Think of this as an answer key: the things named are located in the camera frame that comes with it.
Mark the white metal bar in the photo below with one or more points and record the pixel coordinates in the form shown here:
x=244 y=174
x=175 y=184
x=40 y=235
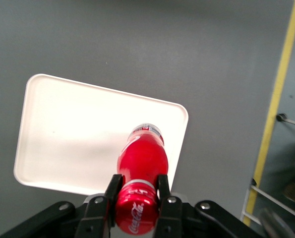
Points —
x=273 y=198

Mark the yellow tape strip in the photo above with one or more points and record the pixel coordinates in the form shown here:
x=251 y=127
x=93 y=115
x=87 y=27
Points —
x=276 y=104

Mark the red coke bottle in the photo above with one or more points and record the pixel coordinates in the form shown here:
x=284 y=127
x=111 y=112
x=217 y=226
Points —
x=139 y=173

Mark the white frame with castor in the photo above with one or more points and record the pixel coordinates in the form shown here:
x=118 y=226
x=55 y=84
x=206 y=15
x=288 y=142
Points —
x=289 y=121

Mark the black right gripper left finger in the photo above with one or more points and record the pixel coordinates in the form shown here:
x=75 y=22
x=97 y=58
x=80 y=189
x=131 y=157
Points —
x=105 y=210

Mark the dark grey table mat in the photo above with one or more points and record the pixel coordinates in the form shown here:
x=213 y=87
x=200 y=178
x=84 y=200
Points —
x=137 y=44

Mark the beige plastic tray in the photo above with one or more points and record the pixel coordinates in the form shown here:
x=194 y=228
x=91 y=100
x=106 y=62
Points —
x=87 y=138

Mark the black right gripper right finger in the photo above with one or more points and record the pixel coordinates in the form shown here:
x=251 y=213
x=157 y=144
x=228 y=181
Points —
x=168 y=210

